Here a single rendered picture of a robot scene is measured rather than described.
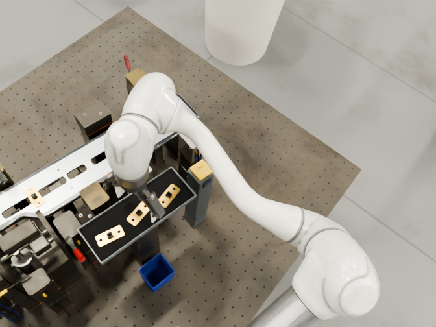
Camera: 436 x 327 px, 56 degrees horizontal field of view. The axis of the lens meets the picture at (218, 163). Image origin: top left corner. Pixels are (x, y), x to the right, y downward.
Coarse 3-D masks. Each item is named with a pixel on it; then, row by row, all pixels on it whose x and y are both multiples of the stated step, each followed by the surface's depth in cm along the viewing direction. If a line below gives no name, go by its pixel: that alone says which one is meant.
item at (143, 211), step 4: (140, 204) 134; (144, 204) 135; (136, 208) 134; (140, 208) 134; (144, 208) 134; (148, 208) 134; (132, 212) 133; (136, 212) 132; (140, 212) 132; (144, 212) 133; (128, 216) 132; (132, 216) 132; (136, 216) 132; (140, 216) 133; (128, 220) 132; (136, 220) 132; (140, 220) 132; (136, 224) 131
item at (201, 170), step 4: (200, 160) 145; (196, 164) 144; (200, 164) 144; (204, 164) 144; (192, 168) 143; (196, 168) 143; (200, 168) 143; (204, 168) 144; (208, 168) 144; (192, 172) 143; (196, 172) 143; (200, 172) 143; (204, 172) 143; (208, 172) 143; (212, 172) 144; (196, 176) 143; (200, 176) 142; (204, 176) 142; (200, 180) 142
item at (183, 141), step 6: (180, 138) 162; (186, 138) 160; (180, 144) 166; (186, 144) 161; (192, 144) 159; (180, 150) 170; (186, 150) 164; (192, 150) 159; (198, 150) 163; (180, 156) 176; (186, 156) 168; (192, 156) 164; (198, 156) 167; (180, 162) 180; (186, 162) 174; (192, 162) 168; (180, 168) 183; (186, 168) 178; (180, 174) 188; (186, 174) 181; (186, 180) 186
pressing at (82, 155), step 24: (96, 144) 162; (48, 168) 155; (72, 168) 156; (96, 168) 157; (0, 192) 149; (24, 192) 150; (72, 192) 152; (0, 216) 145; (24, 216) 145; (48, 216) 146
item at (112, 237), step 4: (112, 228) 130; (116, 228) 130; (120, 228) 130; (104, 232) 129; (108, 232) 128; (112, 232) 129; (116, 232) 129; (120, 232) 129; (96, 236) 128; (100, 236) 128; (104, 236) 128; (108, 236) 127; (112, 236) 128; (116, 236) 129; (120, 236) 129; (104, 240) 128; (108, 240) 128; (112, 240) 128; (100, 244) 127; (104, 244) 127
